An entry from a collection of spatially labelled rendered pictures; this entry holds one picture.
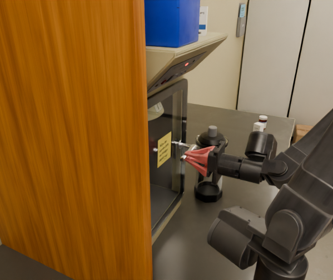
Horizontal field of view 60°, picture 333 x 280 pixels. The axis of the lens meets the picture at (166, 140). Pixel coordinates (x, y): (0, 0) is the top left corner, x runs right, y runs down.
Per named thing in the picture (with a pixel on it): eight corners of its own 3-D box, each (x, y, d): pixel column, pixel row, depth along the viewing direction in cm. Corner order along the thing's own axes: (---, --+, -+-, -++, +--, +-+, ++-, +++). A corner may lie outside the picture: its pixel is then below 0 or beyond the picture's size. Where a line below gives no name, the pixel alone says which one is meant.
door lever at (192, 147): (167, 160, 79) (167, 152, 78) (181, 146, 86) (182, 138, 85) (185, 165, 76) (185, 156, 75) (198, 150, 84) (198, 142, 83)
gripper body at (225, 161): (218, 139, 76) (247, 145, 73) (215, 172, 80) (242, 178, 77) (210, 150, 71) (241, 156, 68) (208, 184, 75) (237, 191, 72)
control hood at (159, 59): (118, 101, 54) (114, 46, 50) (185, 68, 80) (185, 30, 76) (174, 110, 50) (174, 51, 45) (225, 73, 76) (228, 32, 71)
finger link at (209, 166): (190, 137, 80) (223, 144, 76) (189, 159, 83) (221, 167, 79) (180, 147, 74) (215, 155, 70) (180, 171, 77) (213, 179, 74)
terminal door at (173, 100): (134, 258, 73) (123, 110, 56) (182, 193, 98) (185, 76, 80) (137, 259, 73) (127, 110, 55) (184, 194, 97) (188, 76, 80)
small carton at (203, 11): (183, 35, 65) (184, 6, 63) (185, 33, 70) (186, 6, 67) (205, 36, 64) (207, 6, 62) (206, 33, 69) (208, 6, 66)
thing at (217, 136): (192, 145, 96) (193, 127, 93) (207, 136, 103) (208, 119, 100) (215, 154, 91) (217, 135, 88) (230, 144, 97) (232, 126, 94)
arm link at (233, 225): (305, 221, 30) (331, 208, 36) (218, 174, 37) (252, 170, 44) (267, 314, 33) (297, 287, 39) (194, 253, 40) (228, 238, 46)
